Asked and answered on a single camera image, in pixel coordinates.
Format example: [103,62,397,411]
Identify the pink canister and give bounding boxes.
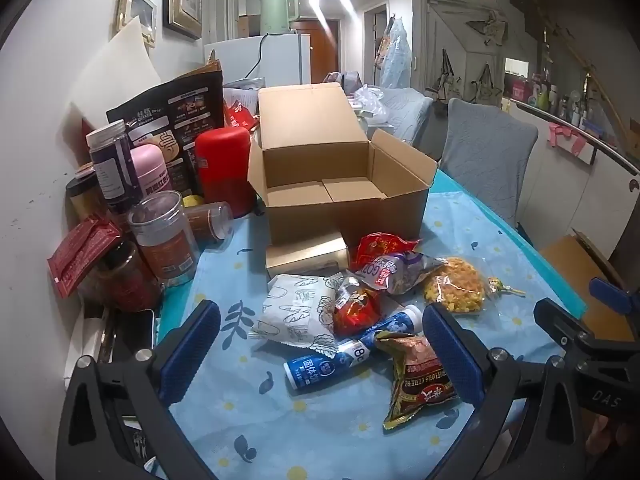
[129,143,173,201]

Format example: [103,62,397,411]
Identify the blue floral tablecloth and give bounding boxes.
[157,167,588,480]

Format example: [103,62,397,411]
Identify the white plastic bag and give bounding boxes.
[352,85,388,121]

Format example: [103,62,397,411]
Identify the white bread-print packet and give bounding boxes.
[249,274,346,350]

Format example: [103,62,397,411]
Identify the blue white bottle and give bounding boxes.
[283,305,425,392]

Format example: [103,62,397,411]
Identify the red canister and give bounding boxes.
[195,126,257,218]

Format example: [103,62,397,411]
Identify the red sachet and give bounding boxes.
[47,217,123,297]

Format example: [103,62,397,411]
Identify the black printed bag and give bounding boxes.
[106,60,224,196]

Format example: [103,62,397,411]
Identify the small gold box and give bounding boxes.
[265,230,349,281]

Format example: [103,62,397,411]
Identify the clear jar orange label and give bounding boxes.
[127,191,198,286]

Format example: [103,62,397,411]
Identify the green kettle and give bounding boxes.
[259,0,300,36]

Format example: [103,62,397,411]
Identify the red round snack packet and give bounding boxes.
[332,276,383,338]

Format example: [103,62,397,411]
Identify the star wall decoration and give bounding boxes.
[465,10,508,46]

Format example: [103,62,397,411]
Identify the brown jar black lid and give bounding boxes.
[66,176,108,223]

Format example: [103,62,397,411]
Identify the red gold snack bag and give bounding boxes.
[354,232,421,273]

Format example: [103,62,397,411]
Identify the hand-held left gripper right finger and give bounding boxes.
[422,302,586,480]

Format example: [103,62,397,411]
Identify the grey covered chair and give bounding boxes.
[380,87,433,146]
[439,98,540,226]

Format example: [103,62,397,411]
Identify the clear jar brown contents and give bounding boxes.
[182,201,235,243]

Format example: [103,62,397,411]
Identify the white foam board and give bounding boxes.
[70,16,161,126]

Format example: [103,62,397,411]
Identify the pink bow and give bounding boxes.
[547,122,591,156]

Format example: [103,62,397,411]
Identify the person's right hand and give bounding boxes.
[585,412,640,461]

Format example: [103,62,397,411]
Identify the cardboard box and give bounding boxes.
[537,227,636,341]
[247,82,439,248]

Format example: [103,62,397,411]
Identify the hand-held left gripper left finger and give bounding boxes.
[56,300,221,480]

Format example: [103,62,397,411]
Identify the canvas tote bag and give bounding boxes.
[470,62,503,106]
[438,49,463,103]

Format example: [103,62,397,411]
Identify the silver purple snack bag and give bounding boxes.
[345,251,447,296]

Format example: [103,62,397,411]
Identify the brown red snack packet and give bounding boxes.
[374,332,460,432]

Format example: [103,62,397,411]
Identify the purple label jar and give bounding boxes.
[86,120,146,211]

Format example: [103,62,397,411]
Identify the wooden door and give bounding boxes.
[292,19,338,73]

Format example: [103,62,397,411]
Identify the white fridge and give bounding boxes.
[204,32,311,91]

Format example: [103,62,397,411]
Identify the black cable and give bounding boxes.
[245,35,266,81]

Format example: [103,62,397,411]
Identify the hanging plastic bag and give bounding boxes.
[375,15,413,88]

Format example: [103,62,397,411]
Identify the small red packet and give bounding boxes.
[225,100,261,131]

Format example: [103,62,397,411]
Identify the flat cardboard box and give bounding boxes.
[537,227,636,341]

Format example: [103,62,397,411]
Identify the row of bottles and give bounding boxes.
[505,70,616,131]

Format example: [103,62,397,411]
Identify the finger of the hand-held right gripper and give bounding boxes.
[533,297,596,361]
[588,276,640,313]

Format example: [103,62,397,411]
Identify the metal handrail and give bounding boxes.
[510,97,640,176]

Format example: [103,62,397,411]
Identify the dark glass jar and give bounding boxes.
[80,240,162,311]

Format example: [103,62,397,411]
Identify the yellow corn snack bag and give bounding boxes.
[422,256,526,316]

